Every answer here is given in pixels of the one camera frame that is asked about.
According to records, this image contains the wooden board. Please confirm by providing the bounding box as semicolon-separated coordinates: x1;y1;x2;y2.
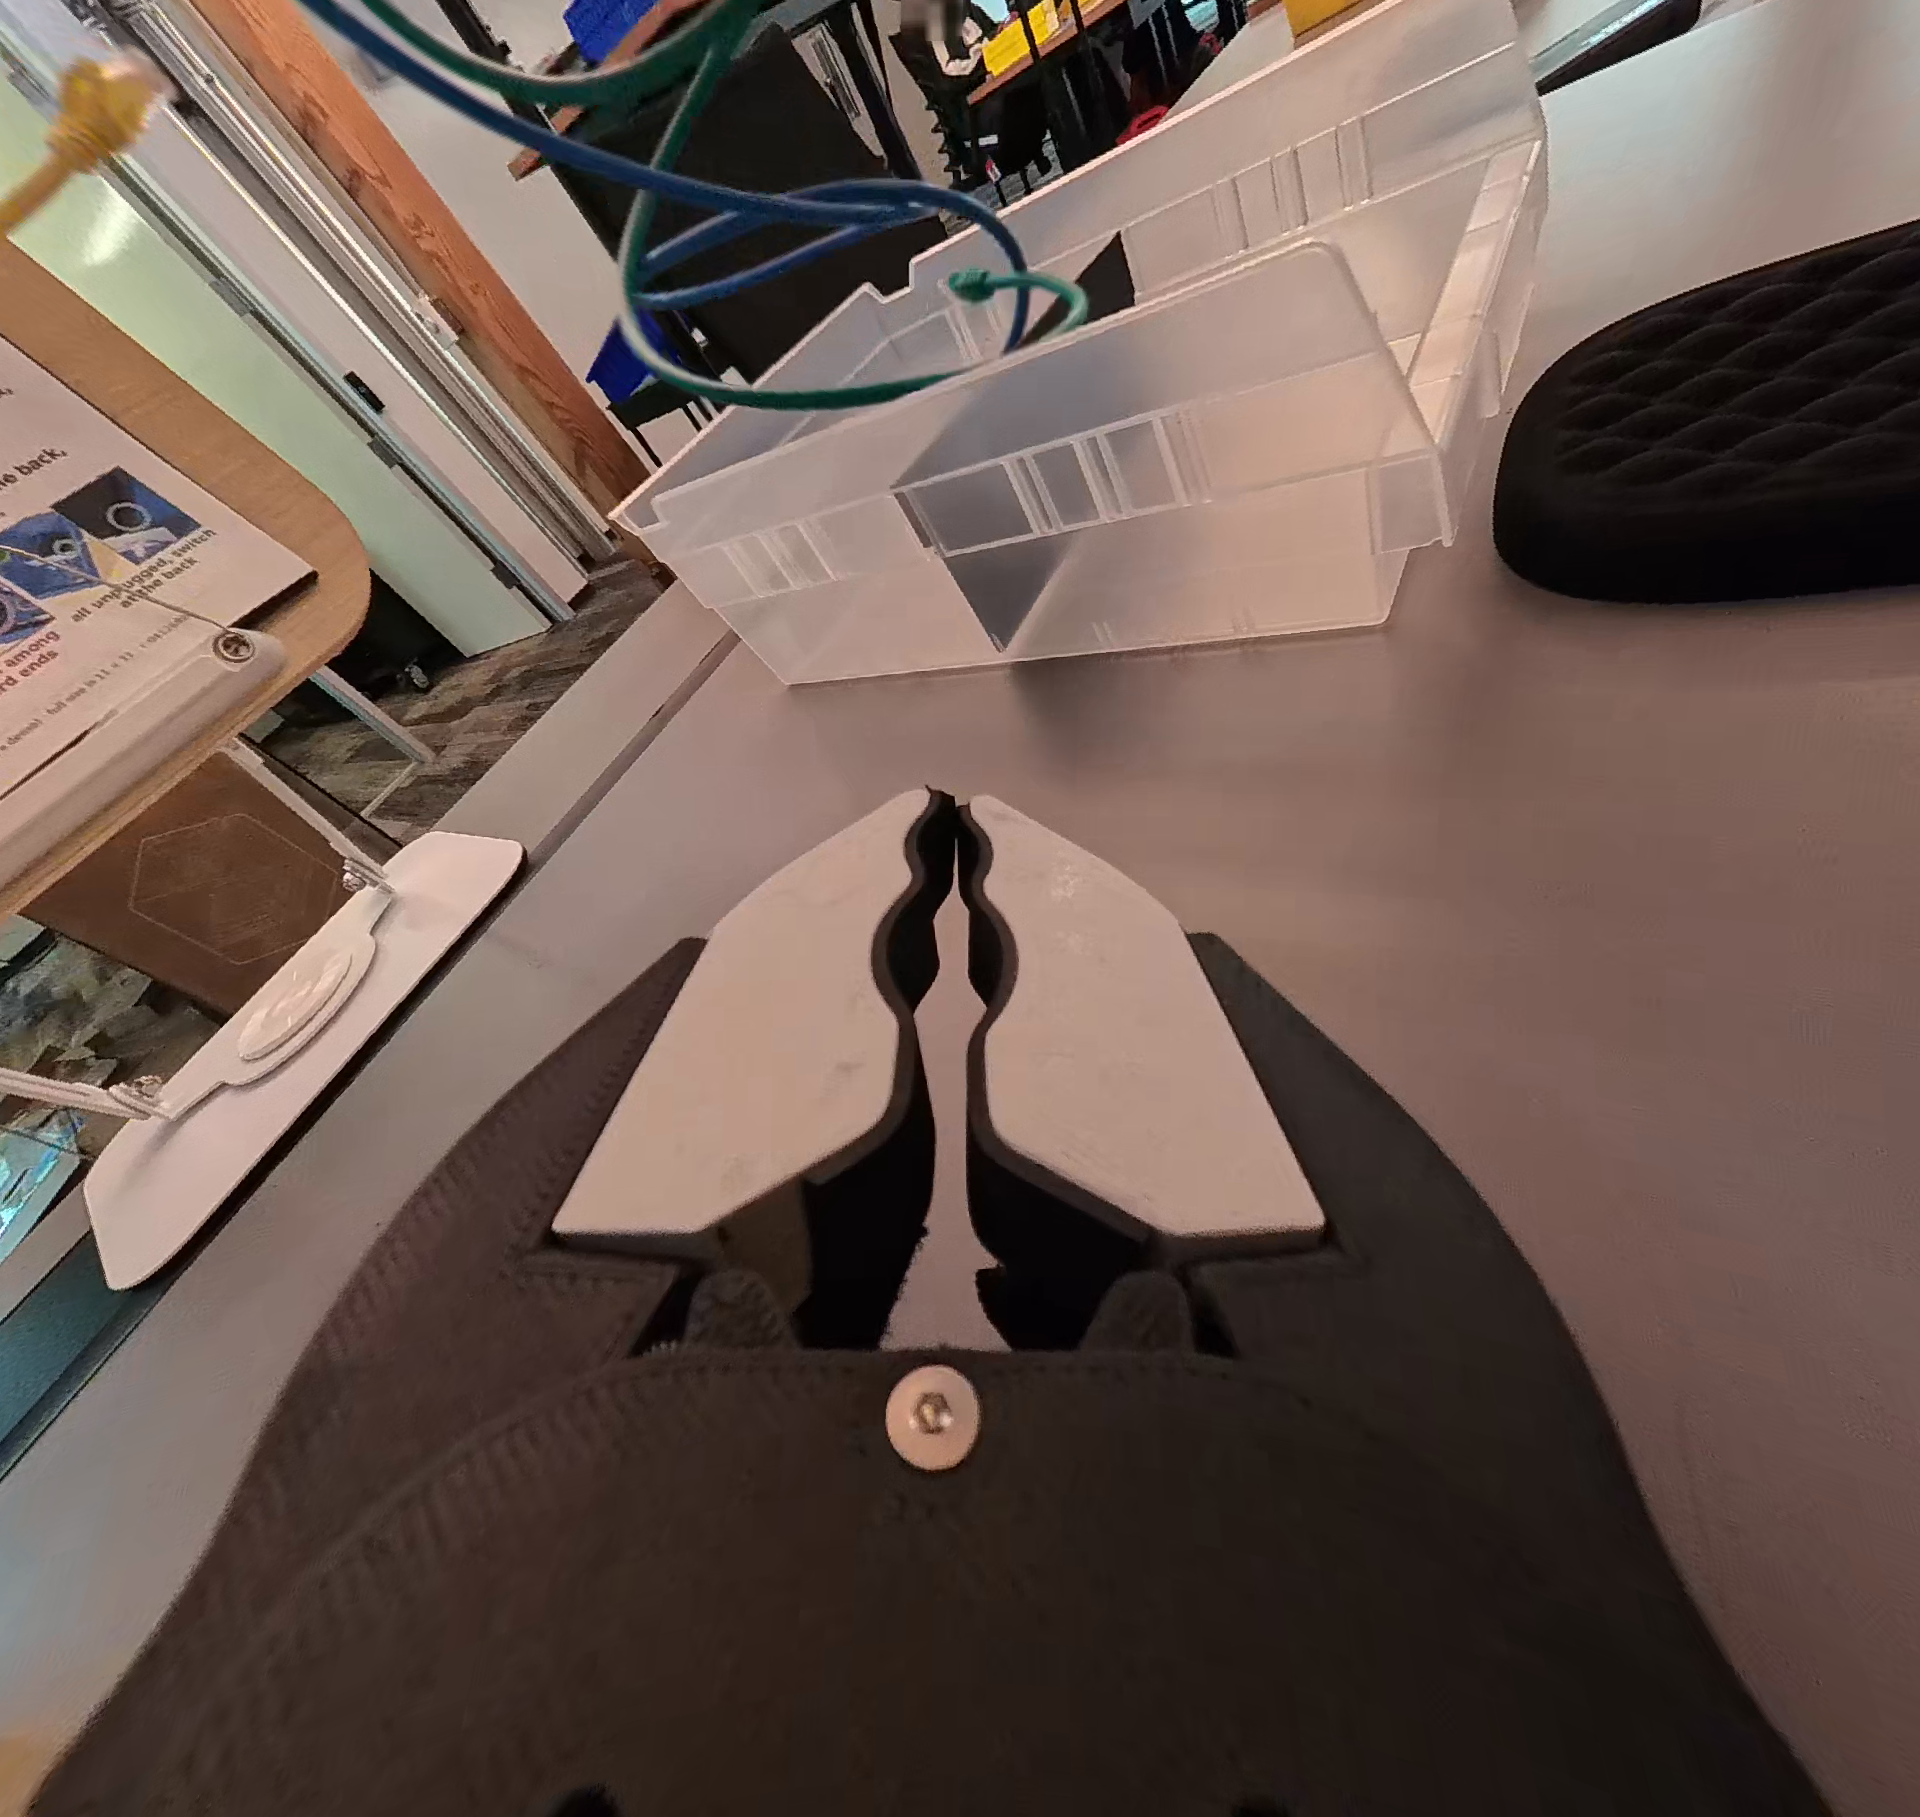
0;243;372;919

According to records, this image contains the blue ethernet cable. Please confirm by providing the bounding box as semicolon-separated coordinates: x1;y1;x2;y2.
201;0;1035;350

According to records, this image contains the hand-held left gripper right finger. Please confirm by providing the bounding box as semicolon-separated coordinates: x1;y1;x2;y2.
955;793;1331;1239

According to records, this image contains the black quilted pad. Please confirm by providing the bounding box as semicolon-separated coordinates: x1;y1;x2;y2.
1495;220;1920;608

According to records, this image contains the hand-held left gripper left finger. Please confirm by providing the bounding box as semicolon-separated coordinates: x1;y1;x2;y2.
550;787;962;1242

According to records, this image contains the wooden beam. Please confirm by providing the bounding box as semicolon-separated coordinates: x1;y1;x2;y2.
91;0;671;566

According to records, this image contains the white mounting plate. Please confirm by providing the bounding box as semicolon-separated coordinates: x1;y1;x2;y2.
0;624;528;1293

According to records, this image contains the black partition panel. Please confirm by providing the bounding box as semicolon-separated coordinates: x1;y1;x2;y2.
554;24;962;380

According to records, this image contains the printed instruction sign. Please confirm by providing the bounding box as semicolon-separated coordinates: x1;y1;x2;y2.
0;333;320;800

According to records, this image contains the green ethernet cable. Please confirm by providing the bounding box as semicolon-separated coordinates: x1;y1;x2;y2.
277;0;1094;409

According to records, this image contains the small blue bin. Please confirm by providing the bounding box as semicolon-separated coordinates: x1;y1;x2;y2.
584;316;708;426

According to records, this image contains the clear plastic bin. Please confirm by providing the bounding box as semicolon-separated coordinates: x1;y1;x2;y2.
607;0;1550;690

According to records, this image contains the glass door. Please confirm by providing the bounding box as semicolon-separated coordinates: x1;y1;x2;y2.
0;0;595;665

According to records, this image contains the yellow ethernet cable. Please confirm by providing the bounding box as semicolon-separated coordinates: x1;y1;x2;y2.
0;54;170;232

